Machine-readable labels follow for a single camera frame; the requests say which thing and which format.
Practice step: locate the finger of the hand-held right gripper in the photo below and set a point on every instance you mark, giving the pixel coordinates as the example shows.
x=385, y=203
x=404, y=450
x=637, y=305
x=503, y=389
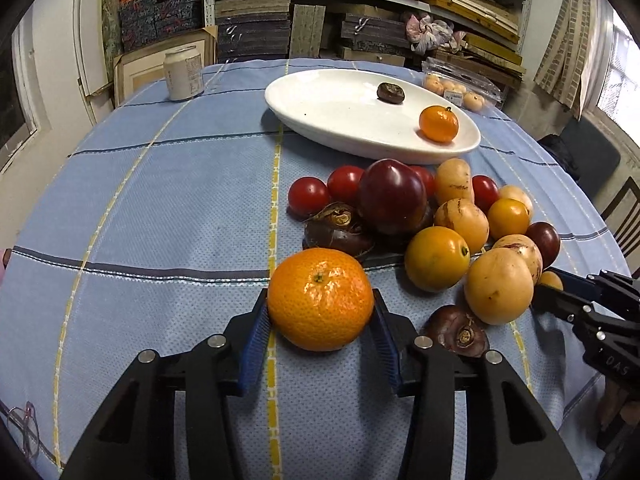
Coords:
x=560, y=305
x=575, y=284

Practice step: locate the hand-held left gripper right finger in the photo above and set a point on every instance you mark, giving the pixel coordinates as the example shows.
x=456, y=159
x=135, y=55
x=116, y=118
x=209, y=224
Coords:
x=385, y=345

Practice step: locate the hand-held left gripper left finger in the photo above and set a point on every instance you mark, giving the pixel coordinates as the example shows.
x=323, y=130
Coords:
x=255, y=345

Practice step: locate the loquat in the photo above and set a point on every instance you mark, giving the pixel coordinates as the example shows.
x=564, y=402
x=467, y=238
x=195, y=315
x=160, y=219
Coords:
x=462, y=225
x=454, y=180
x=525, y=252
x=497, y=285
x=520, y=194
x=549, y=280

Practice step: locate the small dark red plum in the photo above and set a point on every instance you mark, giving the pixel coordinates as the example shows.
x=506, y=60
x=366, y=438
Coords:
x=545, y=242

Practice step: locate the water chestnut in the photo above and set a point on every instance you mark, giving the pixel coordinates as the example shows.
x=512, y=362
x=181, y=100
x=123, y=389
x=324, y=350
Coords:
x=335, y=240
x=391, y=93
x=450, y=330

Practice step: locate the large mandarin orange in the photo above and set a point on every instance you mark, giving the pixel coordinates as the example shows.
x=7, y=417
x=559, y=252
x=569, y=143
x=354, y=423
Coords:
x=320, y=300

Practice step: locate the yellow tomato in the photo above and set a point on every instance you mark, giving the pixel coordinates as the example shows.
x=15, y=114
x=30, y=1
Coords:
x=436, y=258
x=507, y=217

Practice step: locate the large dark red plum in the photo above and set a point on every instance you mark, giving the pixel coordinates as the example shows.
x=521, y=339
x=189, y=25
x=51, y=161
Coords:
x=391, y=197

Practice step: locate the white oval plate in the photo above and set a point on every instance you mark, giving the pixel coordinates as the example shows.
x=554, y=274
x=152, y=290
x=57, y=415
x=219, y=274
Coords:
x=340, y=110

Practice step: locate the person's right hand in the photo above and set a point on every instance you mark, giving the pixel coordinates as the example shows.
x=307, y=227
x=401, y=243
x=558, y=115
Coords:
x=620, y=407

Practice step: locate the wooden chair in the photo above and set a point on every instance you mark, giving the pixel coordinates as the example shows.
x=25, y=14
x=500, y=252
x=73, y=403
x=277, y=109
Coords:
x=631, y=232

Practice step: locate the black chair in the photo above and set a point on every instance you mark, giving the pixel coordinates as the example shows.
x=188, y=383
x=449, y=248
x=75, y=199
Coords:
x=585, y=152

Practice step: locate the blue checked tablecloth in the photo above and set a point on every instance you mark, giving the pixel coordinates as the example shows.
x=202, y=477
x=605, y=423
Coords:
x=150, y=210

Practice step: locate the cluster of small pale loquats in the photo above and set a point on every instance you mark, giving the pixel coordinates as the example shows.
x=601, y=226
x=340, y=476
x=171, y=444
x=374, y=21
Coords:
x=472, y=101

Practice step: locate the small mandarin orange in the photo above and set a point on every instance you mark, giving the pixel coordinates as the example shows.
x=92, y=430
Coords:
x=438, y=125

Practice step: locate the bright window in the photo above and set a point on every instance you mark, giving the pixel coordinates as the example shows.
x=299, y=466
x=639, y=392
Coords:
x=625, y=75

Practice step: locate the eyeglasses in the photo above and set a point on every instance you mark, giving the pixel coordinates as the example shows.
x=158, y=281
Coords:
x=30, y=408

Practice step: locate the patterned curtain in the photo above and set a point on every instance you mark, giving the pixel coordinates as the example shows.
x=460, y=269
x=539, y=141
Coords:
x=565, y=50

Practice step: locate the clear plastic fruit box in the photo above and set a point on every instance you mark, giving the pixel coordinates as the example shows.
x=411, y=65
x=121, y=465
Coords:
x=450, y=77

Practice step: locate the white drink can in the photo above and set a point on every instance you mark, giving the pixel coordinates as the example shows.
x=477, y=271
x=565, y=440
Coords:
x=182, y=75

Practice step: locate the stack of yellow-edged boxes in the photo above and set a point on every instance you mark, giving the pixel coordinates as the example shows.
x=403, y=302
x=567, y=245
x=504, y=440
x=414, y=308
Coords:
x=480, y=15

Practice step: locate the pink fabric bundle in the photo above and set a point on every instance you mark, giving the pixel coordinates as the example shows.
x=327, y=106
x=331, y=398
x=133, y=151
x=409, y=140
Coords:
x=430, y=32

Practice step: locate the stack of dark flat boxes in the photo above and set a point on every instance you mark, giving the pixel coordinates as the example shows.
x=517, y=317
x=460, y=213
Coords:
x=252, y=35

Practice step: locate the stack of dark drawer boxes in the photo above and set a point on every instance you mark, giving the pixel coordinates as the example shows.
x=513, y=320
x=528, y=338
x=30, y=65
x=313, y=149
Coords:
x=365, y=35

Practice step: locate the upright grey patterned box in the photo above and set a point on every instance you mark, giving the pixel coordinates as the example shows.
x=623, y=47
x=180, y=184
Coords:
x=307, y=30

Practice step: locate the dark window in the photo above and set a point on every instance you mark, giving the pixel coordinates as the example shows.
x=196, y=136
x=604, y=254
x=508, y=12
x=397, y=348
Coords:
x=15, y=110

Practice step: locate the metal shelving unit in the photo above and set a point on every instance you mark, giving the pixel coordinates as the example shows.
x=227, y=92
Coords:
x=209, y=10

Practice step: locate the stack of blue patterned boxes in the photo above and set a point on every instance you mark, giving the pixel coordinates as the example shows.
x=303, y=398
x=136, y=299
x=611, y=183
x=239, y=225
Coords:
x=150, y=20

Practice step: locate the white board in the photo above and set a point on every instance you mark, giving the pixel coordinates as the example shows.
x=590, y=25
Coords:
x=87, y=35

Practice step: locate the green patterned panel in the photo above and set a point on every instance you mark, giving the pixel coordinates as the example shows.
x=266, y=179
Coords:
x=109, y=10

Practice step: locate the wooden picture frame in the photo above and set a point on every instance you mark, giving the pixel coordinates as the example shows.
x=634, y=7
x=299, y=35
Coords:
x=145, y=67

